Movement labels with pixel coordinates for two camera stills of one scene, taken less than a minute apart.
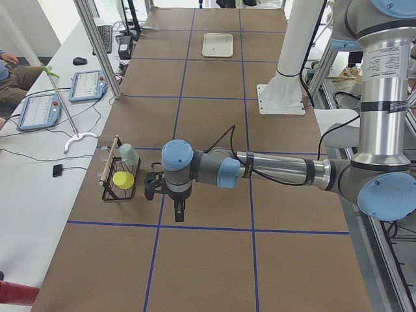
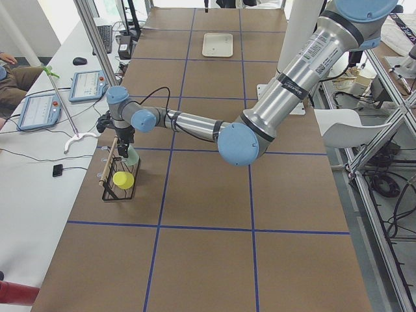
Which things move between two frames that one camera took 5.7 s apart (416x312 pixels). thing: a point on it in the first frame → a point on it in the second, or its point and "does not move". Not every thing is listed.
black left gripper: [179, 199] → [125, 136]
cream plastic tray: [218, 45] does not move
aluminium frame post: [93, 33] does not move
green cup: [129, 155] does not move
